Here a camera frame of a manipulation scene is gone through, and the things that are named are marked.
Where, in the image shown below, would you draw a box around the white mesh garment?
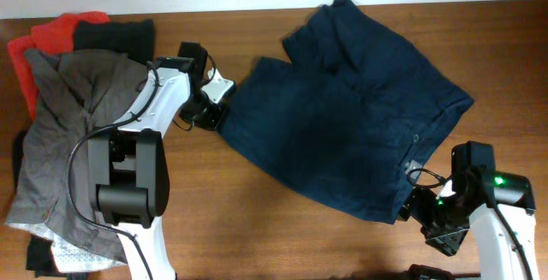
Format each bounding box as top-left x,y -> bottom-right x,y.
8,223 -> 125,272

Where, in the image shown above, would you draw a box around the black garment bottom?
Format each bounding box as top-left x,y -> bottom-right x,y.
26,235 -> 90,280

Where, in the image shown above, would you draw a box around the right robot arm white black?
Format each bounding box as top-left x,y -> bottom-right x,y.
399,141 -> 539,279

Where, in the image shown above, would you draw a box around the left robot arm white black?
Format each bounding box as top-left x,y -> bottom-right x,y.
64,42 -> 235,279

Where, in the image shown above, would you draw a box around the grey shorts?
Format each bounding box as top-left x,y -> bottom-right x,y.
5,48 -> 151,264

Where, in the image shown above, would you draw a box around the navy blue shorts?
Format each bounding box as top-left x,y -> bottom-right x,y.
218,0 -> 473,224

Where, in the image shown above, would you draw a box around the black garment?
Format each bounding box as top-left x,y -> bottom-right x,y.
73,19 -> 155,64
26,235 -> 90,280

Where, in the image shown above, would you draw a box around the red garment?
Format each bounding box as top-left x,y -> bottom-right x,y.
7,11 -> 110,120

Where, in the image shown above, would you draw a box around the black garment top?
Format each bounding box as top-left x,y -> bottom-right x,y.
73,19 -> 155,64

